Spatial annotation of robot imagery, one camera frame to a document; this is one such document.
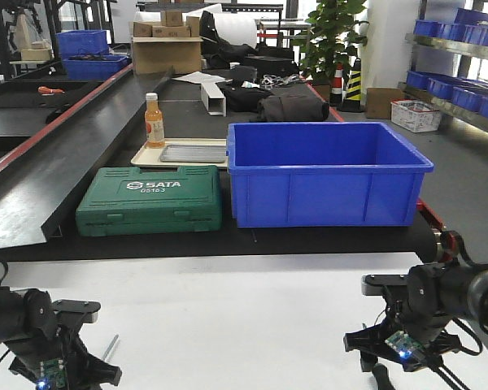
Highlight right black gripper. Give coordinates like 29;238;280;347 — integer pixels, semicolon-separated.
343;263;461;372

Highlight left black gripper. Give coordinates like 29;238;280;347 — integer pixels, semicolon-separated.
2;288;122;390

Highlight black-handled screwdriver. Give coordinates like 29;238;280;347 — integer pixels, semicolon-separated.
360;323;394;389
102;334;119;361

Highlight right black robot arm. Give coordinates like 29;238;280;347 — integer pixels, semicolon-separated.
343;231;488;372

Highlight beige plastic tray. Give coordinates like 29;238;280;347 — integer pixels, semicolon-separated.
131;138;228;167

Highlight grey metal tray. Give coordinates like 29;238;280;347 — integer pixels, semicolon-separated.
159;145;226;163

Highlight green SATA tool case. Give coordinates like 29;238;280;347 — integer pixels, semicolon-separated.
75;165;222;236

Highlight large blue plastic bin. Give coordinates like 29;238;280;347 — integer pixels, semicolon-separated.
227;122;434;228

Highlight white plastic basket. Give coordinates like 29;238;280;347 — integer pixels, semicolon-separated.
390;99;442;133

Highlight brown cardboard box on floor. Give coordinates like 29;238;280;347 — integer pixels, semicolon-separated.
365;88;405;119

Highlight yellow black traffic cone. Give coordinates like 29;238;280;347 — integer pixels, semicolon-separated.
338;58;364;113

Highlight orange juice bottle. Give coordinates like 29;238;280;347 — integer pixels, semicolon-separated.
144;93;165;148

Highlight red white traffic cone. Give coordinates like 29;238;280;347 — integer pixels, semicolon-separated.
329;63;343;106

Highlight black bag on table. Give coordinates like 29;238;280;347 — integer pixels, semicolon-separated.
252;95;329;123

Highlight steel shelf rack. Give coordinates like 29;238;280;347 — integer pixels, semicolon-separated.
399;1;488;133

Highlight white square tube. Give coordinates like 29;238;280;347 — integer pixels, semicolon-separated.
200;83;227;117

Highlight blue crate on left table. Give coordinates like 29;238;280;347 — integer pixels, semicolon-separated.
56;29;131;80

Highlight green potted plant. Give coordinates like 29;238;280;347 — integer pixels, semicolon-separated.
294;0;369;82

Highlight large cardboard box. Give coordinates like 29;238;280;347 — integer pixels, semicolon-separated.
131;37;202;75

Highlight red conveyor end bracket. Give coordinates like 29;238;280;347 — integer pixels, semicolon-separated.
416;198;459;262

